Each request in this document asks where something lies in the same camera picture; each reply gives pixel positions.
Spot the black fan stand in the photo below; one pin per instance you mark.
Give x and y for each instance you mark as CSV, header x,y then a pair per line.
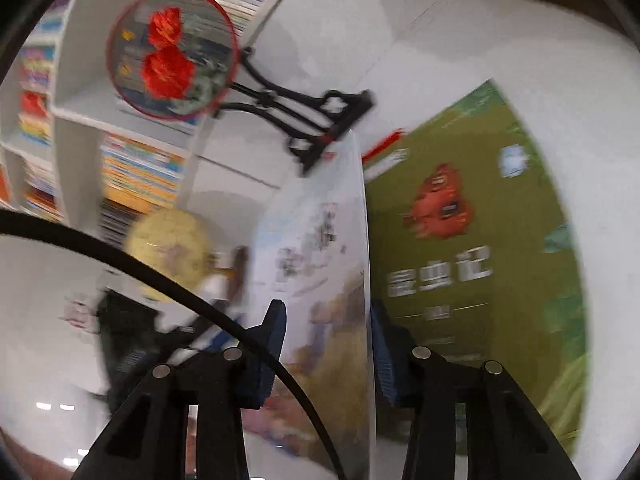
x,y
330,110

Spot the row of colourful thin books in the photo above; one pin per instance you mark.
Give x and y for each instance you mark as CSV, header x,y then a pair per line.
x,y
35,100

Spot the white bookshelf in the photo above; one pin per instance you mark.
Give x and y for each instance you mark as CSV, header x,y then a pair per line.
x,y
75,160

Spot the light blue book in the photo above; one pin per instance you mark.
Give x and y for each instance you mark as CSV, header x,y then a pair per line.
x,y
320,240

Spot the red tassel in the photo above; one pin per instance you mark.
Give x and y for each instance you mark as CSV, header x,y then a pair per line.
x,y
385,145

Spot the green insect book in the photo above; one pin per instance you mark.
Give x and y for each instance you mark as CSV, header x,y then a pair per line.
x,y
475,185

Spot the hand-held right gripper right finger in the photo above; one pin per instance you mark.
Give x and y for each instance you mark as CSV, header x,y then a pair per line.
x,y
385,360

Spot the sun wall sticker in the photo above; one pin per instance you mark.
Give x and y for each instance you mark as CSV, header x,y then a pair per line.
x,y
80,316

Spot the row of orange-spined books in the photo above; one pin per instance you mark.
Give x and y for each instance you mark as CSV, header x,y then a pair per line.
x,y
145,170

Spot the yellow globe with wooden base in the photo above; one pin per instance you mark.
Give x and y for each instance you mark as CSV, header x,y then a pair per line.
x,y
165,245

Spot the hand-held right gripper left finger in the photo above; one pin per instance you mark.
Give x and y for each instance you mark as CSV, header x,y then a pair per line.
x,y
256,385

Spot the set of dark grey books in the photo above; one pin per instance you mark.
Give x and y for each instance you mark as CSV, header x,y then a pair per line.
x,y
112,222

